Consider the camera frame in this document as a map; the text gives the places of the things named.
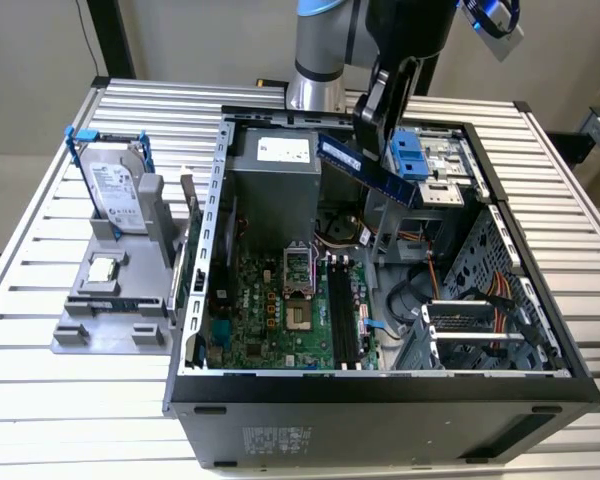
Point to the black open PC case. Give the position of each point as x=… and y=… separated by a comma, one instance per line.
x=330, y=435

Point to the CPU socket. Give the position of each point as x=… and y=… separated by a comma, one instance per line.
x=298, y=315

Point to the green graphics card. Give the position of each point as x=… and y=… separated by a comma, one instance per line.
x=194, y=225

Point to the black table corner cap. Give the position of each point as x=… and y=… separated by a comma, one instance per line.
x=521, y=106
x=100, y=81

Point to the hard disk in blue carrier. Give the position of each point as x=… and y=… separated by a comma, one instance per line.
x=112, y=185

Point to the grey power supply unit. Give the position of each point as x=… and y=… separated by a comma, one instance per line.
x=275, y=200

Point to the blue RAM stick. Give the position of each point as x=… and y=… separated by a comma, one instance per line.
x=397, y=187

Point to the grey parts rack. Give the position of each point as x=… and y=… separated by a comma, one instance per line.
x=135, y=260

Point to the metal drive bay cage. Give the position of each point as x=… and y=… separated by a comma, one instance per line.
x=395, y=220

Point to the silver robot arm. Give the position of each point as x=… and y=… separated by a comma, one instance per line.
x=320, y=45

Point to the black RAM slot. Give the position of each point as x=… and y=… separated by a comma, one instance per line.
x=351, y=310
x=331, y=310
x=345, y=310
x=338, y=310

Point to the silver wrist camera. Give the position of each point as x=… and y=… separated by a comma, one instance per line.
x=500, y=42

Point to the black metal post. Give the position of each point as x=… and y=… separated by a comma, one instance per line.
x=112, y=40

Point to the silver CPU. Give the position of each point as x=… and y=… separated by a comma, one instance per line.
x=102, y=270

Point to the blue plastic drive latch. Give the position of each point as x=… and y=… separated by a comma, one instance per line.
x=410, y=160

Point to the green motherboard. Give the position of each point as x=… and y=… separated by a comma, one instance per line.
x=260, y=310

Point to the perforated metal disk bay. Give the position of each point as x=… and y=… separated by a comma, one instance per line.
x=460, y=312

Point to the blue expansion slot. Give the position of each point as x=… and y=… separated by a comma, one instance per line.
x=220, y=332

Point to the yellow black connector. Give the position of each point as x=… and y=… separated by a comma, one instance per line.
x=267, y=82

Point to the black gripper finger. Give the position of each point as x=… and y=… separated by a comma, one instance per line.
x=402, y=100
x=370, y=130

